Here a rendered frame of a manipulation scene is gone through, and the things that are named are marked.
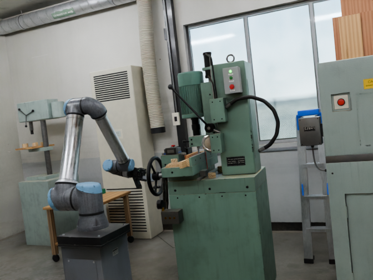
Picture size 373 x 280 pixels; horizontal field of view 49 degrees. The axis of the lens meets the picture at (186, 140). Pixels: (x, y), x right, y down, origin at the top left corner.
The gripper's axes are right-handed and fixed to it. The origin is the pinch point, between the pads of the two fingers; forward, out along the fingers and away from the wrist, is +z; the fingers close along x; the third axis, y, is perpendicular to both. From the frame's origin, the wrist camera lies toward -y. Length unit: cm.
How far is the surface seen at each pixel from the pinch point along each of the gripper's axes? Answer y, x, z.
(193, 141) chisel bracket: 38, -10, 32
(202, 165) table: 24, -15, 43
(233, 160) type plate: 32, -15, 64
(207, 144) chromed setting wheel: 40, -19, 46
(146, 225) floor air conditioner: -75, 93, -49
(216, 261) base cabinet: -32, -26, 67
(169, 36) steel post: 118, 113, -62
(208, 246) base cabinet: -24, -27, 60
